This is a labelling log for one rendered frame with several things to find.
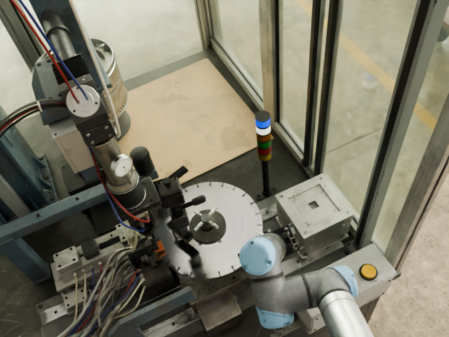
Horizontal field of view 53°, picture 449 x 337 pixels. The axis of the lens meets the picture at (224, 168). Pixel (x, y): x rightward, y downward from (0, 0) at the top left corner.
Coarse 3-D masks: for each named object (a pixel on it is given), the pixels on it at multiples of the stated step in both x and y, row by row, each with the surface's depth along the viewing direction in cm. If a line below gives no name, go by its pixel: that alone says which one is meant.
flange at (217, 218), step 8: (216, 216) 136; (192, 224) 135; (216, 224) 134; (224, 224) 134; (192, 232) 134; (200, 232) 133; (208, 232) 133; (216, 232) 133; (200, 240) 132; (208, 240) 132; (216, 240) 132
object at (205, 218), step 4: (216, 208) 133; (196, 212) 133; (212, 212) 133; (200, 216) 132; (204, 216) 131; (208, 216) 131; (200, 220) 131; (204, 220) 131; (208, 220) 131; (200, 224) 130; (204, 224) 131; (208, 224) 132; (212, 224) 130; (196, 228) 130; (216, 228) 129
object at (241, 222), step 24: (192, 192) 144; (216, 192) 143; (240, 192) 142; (168, 216) 139; (192, 216) 138; (240, 216) 136; (168, 240) 134; (192, 240) 133; (240, 240) 132; (168, 264) 129; (192, 264) 129; (216, 264) 128; (240, 264) 127
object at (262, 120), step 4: (260, 112) 133; (264, 112) 133; (268, 112) 132; (256, 116) 132; (260, 116) 132; (264, 116) 132; (268, 116) 131; (256, 120) 132; (260, 120) 131; (264, 120) 131; (268, 120) 131; (256, 124) 134; (260, 124) 132; (264, 124) 132; (268, 124) 133
